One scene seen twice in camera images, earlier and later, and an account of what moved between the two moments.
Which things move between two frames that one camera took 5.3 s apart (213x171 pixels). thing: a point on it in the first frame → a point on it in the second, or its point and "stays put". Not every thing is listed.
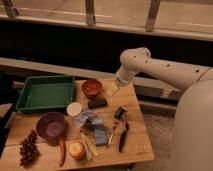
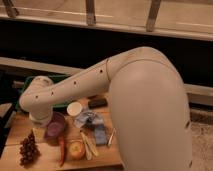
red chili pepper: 62,147 stays put
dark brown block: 97,103 stays put
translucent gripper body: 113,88 → 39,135
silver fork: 113,128 stays put
